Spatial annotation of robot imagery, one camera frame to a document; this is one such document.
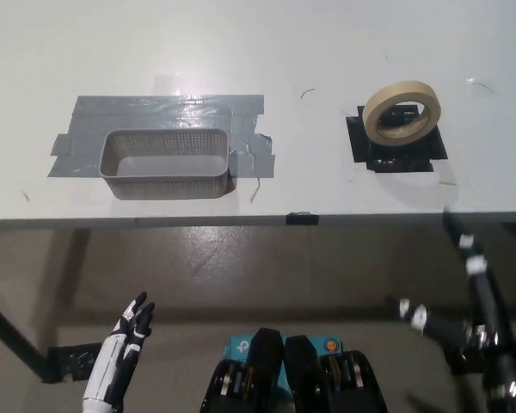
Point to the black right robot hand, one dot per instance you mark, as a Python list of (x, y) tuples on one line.
[(494, 335)]

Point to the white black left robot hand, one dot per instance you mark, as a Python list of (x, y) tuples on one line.
[(114, 361)]

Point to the beige masking tape roll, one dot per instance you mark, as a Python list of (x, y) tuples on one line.
[(372, 112)]

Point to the black robot torso blocks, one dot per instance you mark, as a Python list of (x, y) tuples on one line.
[(299, 378)]

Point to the small grey mesh container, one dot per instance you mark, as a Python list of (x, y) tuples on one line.
[(163, 165)]

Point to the black table leg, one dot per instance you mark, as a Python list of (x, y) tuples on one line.
[(13, 333)]

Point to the teal cardboard box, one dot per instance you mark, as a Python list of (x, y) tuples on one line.
[(241, 346)]

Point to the grey duct tape patch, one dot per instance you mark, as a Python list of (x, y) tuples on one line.
[(124, 112)]

